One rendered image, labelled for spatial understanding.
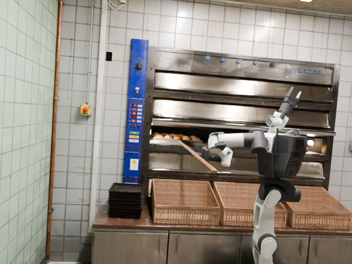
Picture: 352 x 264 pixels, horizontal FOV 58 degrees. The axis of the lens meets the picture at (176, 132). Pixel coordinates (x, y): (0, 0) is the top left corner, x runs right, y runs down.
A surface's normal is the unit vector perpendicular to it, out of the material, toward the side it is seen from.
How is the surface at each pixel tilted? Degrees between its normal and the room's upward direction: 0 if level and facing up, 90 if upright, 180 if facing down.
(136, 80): 90
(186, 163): 70
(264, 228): 90
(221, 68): 90
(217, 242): 90
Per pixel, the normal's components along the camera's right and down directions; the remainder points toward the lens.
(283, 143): -0.76, -0.01
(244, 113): 0.13, -0.28
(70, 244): 0.11, 0.07
